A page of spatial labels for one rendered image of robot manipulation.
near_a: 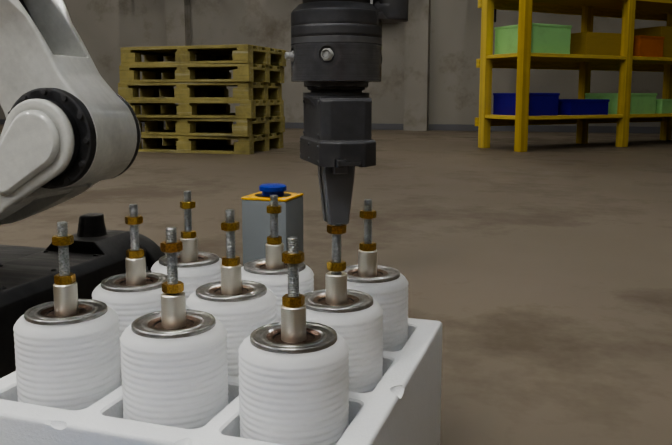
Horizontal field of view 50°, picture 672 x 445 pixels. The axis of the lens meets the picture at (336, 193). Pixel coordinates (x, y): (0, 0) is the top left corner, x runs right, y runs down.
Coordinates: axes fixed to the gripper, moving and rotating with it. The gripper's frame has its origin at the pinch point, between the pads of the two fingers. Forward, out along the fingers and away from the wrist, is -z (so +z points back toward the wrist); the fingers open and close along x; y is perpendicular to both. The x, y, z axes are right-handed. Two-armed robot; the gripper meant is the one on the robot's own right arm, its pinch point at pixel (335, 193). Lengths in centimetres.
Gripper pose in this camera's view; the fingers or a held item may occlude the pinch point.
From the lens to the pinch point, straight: 72.6
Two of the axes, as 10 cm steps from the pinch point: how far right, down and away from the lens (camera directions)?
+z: 0.0, -9.9, -1.4
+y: -9.7, 0.3, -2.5
